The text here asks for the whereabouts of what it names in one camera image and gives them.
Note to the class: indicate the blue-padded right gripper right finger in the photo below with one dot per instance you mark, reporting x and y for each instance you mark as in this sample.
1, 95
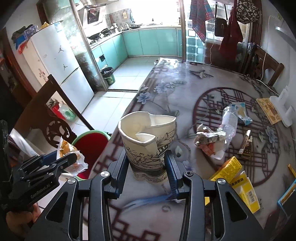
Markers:
231, 219

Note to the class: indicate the dark wooden chair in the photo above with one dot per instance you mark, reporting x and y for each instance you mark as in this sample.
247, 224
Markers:
37, 115

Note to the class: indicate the yellow pencil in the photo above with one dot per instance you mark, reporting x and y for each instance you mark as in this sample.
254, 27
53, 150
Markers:
292, 170

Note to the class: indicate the person's hand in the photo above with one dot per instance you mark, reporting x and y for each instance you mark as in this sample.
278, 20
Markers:
18, 222

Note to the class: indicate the blue snack wrapper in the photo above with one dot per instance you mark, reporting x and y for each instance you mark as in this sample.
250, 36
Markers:
240, 110

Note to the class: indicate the blue plastic strip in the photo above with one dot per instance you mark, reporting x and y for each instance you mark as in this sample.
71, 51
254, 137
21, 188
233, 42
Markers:
145, 201

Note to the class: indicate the teal kitchen cabinets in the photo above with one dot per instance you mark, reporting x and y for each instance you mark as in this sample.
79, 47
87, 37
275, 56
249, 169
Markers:
113, 50

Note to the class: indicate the far wooden chair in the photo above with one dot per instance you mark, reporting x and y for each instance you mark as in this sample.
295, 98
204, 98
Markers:
258, 61

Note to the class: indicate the black patterned hanging bag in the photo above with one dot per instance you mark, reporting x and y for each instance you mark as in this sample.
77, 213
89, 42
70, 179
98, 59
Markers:
247, 12

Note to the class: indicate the yellow white medicine box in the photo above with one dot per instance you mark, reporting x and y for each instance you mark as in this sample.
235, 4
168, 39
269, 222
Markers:
242, 185

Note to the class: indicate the yellow carton box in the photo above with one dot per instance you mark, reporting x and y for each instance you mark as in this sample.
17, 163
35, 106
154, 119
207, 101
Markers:
228, 170

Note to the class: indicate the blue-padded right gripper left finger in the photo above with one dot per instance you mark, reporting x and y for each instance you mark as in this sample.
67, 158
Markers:
62, 219

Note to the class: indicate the crushed printed paper cup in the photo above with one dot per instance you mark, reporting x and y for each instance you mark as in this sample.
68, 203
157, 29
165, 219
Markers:
146, 137

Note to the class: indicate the plaid hanging towel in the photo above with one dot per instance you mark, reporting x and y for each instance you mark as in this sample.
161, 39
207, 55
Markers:
200, 12

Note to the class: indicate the white refrigerator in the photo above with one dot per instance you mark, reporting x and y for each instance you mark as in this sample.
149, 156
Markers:
48, 52

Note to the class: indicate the yellow patterned coaster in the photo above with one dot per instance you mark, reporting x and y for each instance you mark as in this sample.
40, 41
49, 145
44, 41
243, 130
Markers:
269, 110

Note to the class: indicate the blue toy box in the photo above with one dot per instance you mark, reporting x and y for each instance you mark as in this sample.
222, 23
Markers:
287, 201

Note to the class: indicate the range hood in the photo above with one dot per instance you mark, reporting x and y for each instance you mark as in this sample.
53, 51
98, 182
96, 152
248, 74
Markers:
90, 13

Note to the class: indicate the dark red hanging apron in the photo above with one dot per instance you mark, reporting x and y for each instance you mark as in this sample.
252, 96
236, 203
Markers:
232, 36

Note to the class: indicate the dark cigarette pack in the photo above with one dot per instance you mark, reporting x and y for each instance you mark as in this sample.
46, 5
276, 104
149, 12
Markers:
244, 152

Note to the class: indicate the crushed clear plastic bottle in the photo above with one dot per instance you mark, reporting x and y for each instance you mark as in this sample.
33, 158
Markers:
229, 124

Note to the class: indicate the black hanging handbag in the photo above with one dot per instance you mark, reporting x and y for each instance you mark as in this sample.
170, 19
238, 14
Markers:
220, 23

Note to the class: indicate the orange snack wrapper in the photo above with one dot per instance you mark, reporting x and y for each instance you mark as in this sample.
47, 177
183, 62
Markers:
75, 159

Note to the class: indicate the crumpled red-white paper wrapper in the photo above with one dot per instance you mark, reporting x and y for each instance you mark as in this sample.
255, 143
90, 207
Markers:
210, 142

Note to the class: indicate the green bin with red liner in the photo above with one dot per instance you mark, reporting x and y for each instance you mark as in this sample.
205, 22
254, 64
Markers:
91, 144

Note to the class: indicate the green detergent bottle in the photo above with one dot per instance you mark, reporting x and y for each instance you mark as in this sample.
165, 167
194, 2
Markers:
66, 112

